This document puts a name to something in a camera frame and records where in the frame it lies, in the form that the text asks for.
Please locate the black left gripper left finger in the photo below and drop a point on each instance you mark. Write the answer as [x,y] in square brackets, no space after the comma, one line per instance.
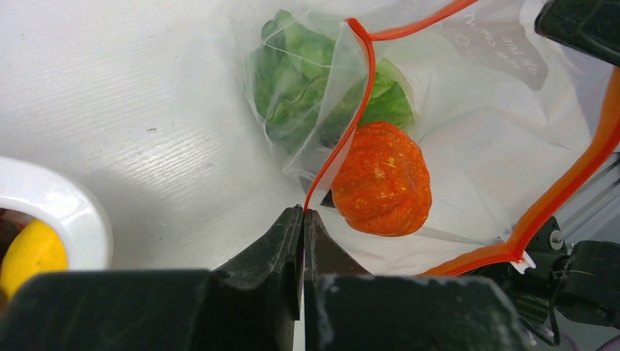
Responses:
[249,303]

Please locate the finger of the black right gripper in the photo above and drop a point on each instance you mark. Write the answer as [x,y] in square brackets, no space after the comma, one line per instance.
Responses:
[587,26]

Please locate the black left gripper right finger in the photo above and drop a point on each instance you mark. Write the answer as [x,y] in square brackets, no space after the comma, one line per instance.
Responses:
[347,308]

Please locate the clear orange-zip bag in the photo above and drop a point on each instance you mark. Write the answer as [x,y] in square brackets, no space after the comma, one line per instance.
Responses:
[503,117]

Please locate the green lettuce head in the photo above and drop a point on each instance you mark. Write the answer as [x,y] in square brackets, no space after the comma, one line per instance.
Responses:
[291,70]

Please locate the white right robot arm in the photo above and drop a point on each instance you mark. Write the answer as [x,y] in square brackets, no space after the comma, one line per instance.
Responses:
[583,284]

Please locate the white plastic food bin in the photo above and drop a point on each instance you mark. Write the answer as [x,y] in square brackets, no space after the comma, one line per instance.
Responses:
[64,204]

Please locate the yellow lemon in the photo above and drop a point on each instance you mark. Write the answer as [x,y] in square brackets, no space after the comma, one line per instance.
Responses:
[36,249]

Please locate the aluminium frame rail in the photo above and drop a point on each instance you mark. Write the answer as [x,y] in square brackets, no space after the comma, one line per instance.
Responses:
[593,206]

